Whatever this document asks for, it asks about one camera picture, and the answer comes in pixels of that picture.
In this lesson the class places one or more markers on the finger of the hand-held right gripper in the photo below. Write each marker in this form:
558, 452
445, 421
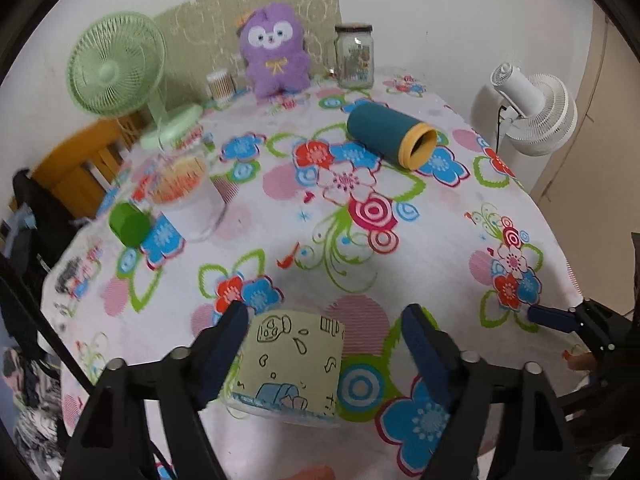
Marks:
550, 317

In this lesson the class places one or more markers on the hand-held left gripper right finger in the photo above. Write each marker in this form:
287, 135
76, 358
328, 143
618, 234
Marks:
425, 345

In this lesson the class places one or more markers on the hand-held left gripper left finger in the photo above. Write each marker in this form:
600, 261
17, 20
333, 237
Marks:
226, 340

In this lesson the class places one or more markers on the pale yellow doodle paper cup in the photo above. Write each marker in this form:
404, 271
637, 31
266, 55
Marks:
292, 360

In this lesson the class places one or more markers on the small green cup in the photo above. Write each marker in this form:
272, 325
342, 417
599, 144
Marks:
129, 224

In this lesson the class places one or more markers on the floral tablecloth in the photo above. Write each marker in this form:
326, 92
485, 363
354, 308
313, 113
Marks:
280, 210

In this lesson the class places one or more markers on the clear plastic container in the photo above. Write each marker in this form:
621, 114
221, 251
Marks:
192, 200

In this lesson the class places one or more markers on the beige door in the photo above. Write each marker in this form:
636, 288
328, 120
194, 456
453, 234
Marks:
595, 135

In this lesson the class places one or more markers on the white clip fan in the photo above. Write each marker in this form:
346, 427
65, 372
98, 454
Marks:
542, 110

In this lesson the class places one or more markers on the dark clothing pile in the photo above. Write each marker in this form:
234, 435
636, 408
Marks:
30, 410

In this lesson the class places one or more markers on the teal tumbler with yellow rim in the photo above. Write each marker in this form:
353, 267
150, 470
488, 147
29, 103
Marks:
380, 127

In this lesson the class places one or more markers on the orange wooden chair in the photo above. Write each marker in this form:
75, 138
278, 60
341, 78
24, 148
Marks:
80, 165

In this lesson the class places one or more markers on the purple plush toy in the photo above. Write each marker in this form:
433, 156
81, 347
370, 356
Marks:
274, 52

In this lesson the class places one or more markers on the green table fan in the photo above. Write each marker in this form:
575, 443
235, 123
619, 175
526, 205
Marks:
117, 67

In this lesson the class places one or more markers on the glass jar with dark lid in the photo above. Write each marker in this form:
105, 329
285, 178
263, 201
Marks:
354, 57

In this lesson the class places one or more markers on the green patterned wall cloth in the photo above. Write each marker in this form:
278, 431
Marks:
210, 25

